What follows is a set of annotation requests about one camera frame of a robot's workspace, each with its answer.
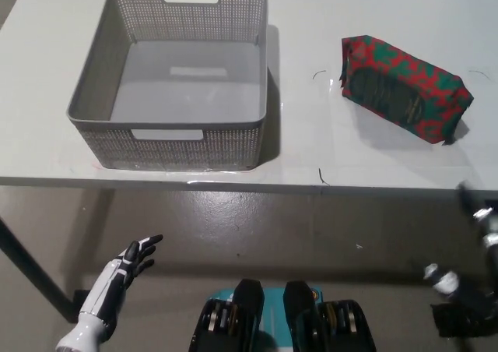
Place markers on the black metal table leg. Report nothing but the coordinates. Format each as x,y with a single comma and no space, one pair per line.
35,268

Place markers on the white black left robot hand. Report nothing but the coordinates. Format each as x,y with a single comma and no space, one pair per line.
111,286

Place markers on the black metal table foot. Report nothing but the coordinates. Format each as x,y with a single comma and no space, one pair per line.
451,321

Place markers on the grey perforated plastic basket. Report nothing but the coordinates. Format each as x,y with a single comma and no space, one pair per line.
186,87

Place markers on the red green coffee bean bag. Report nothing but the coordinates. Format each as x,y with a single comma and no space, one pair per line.
400,91

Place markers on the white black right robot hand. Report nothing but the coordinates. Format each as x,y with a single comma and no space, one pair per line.
447,282

